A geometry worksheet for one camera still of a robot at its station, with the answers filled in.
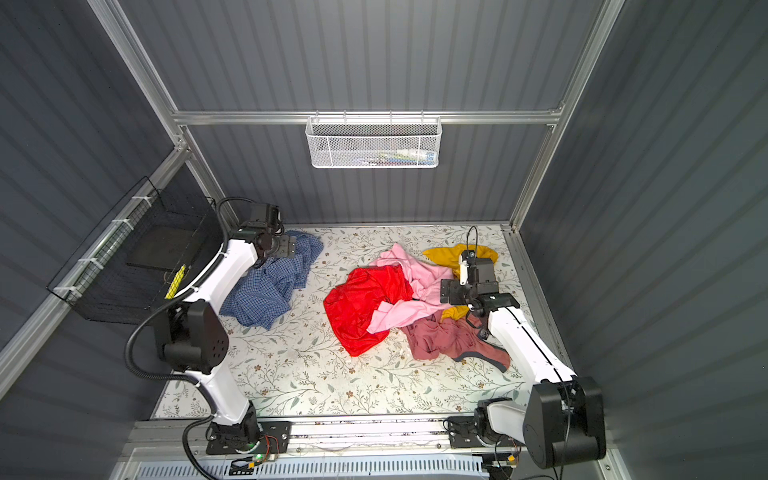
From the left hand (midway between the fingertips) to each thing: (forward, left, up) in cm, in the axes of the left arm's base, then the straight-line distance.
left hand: (273, 244), depth 91 cm
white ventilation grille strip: (-57, -49, -19) cm, 78 cm away
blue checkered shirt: (-13, +3, -8) cm, 15 cm away
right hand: (-16, -56, -4) cm, 59 cm away
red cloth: (-14, -23, -15) cm, 30 cm away
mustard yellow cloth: (+6, -59, -17) cm, 62 cm away
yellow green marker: (-20, +17, +9) cm, 27 cm away
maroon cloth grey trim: (-28, -53, -12) cm, 62 cm away
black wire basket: (-16, +30, +9) cm, 35 cm away
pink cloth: (-12, -47, -11) cm, 50 cm away
